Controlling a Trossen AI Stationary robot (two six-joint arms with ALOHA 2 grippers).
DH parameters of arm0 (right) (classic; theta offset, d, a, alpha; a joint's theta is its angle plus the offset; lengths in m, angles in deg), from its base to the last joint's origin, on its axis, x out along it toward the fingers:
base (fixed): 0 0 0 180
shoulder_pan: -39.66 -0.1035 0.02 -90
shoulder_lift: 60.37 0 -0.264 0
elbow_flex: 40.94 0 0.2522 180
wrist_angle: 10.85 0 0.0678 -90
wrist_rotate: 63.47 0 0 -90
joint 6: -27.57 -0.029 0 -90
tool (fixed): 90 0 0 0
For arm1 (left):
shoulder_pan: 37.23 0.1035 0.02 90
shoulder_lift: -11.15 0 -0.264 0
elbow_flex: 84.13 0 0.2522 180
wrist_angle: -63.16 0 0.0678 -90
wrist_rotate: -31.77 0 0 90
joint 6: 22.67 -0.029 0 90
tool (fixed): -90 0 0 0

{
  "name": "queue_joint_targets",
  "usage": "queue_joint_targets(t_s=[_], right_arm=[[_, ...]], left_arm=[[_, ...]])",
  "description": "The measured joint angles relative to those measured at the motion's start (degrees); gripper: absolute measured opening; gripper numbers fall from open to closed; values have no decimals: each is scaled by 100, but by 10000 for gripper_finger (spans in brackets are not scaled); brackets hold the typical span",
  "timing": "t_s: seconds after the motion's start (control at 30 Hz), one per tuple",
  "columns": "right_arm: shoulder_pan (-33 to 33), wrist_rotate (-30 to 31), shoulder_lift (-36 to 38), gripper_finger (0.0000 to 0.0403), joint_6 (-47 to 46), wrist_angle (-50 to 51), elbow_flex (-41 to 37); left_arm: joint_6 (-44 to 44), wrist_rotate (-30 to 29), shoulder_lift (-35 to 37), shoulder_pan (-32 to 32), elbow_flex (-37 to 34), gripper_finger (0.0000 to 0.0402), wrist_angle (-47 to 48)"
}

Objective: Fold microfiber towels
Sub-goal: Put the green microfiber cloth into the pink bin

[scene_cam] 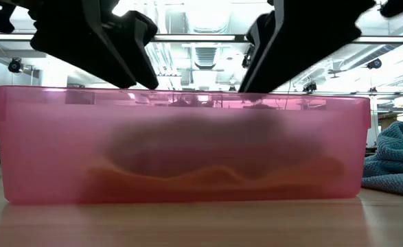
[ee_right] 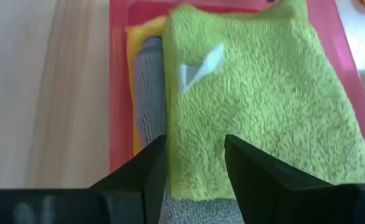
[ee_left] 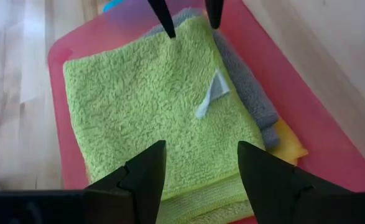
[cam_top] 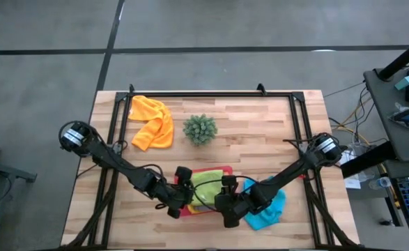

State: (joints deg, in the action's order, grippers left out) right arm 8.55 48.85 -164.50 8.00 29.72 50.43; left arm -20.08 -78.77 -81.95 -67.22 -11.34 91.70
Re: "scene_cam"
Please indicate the yellow microfiber towel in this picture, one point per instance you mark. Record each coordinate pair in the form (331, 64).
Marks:
(204, 187)

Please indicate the black ceiling light rail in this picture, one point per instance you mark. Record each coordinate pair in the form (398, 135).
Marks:
(194, 37)

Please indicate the blue microfiber towel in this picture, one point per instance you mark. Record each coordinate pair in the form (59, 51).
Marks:
(393, 161)

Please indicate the black ceiling spotlight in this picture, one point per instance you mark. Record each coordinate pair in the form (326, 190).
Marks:
(246, 56)
(373, 63)
(310, 86)
(15, 65)

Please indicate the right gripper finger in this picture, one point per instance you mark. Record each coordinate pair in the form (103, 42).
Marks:
(261, 31)
(307, 41)

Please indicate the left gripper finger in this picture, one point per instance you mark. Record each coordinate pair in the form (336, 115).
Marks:
(77, 41)
(132, 41)

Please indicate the grey microfiber towel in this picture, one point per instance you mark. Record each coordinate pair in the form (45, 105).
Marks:
(187, 161)

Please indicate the white ceiling air duct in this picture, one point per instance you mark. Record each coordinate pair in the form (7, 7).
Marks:
(206, 20)

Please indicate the pink translucent plastic bin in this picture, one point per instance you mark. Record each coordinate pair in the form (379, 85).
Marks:
(33, 154)

